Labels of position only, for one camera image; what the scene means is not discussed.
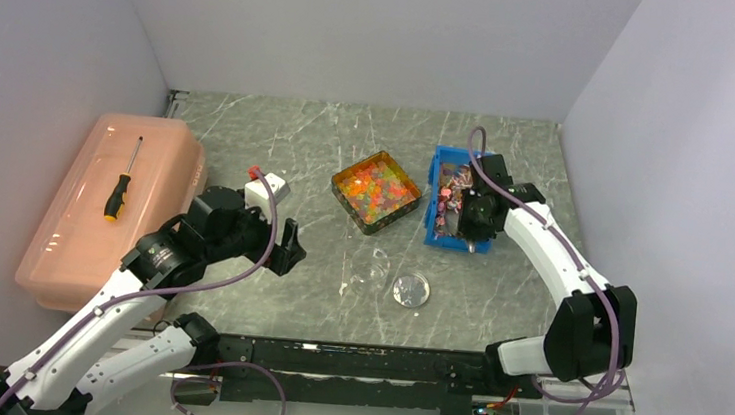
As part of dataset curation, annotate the candy tin with gummies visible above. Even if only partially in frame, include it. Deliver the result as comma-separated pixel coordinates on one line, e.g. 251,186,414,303
330,150,422,236

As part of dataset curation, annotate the purple cable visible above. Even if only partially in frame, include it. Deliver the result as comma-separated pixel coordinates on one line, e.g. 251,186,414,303
442,125,647,415
0,151,284,415

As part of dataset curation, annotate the clear plastic cup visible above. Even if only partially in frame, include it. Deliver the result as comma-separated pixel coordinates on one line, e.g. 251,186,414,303
348,247,391,292

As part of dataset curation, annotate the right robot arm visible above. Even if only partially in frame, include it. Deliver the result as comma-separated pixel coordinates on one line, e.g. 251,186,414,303
459,154,637,395

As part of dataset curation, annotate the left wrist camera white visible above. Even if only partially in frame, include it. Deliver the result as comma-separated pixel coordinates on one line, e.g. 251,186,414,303
243,166,291,222

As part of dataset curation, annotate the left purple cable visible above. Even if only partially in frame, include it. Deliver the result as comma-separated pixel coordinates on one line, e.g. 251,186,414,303
0,151,284,415

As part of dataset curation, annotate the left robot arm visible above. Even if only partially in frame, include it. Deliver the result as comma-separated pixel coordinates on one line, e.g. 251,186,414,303
0,175,306,415

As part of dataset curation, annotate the pink plastic storage box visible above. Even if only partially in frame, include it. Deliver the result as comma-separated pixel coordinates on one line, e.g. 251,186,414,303
15,114,208,313

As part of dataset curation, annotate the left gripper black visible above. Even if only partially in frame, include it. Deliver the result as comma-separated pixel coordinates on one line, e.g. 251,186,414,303
204,192,310,276

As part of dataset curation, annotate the blue bin of lollipops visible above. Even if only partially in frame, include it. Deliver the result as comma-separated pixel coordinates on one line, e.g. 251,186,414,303
423,145,492,254

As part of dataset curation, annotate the clear round lid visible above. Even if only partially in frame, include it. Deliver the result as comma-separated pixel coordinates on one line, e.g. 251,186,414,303
391,272,431,309

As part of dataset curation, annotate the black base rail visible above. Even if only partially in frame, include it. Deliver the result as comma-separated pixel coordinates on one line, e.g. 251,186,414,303
104,320,638,415

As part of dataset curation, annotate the yellow black screwdriver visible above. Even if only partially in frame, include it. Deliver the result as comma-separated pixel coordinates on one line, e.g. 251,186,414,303
103,136,144,222

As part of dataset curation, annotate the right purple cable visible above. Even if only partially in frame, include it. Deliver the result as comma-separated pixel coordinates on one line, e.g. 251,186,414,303
442,125,647,415

